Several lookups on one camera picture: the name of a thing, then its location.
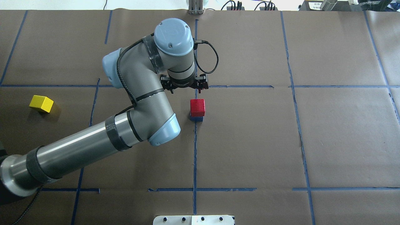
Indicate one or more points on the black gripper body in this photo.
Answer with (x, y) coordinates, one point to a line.
(183, 85)

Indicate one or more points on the red wooden cube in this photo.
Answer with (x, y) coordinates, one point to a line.
(197, 107)

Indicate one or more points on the blue wooden cube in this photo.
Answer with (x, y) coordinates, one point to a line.
(197, 119)

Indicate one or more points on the yellow wooden cube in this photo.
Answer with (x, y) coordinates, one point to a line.
(41, 103)

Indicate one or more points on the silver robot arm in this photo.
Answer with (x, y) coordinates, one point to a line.
(160, 61)

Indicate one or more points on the orange black connector box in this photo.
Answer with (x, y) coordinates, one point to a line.
(233, 5)

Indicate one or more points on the metal cup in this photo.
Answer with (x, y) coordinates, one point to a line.
(328, 5)

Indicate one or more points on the aluminium frame post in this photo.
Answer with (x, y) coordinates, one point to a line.
(195, 7)

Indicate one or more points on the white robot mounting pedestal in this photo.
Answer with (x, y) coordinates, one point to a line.
(194, 220)

